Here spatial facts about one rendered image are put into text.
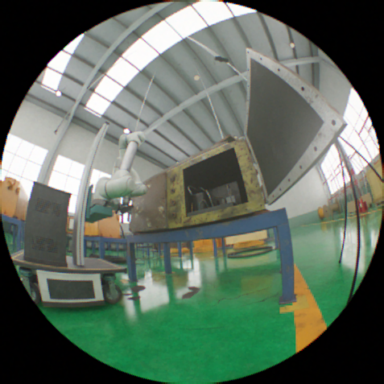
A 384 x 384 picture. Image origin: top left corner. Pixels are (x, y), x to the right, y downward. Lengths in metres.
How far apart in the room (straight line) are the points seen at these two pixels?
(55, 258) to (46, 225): 0.22
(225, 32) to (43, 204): 8.99
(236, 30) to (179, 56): 3.55
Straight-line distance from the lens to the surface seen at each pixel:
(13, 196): 3.38
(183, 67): 8.80
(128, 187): 0.99
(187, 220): 1.08
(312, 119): 0.41
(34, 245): 1.08
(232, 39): 8.95
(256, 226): 0.90
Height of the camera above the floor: 0.52
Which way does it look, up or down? 21 degrees up
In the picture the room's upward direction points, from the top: 5 degrees counter-clockwise
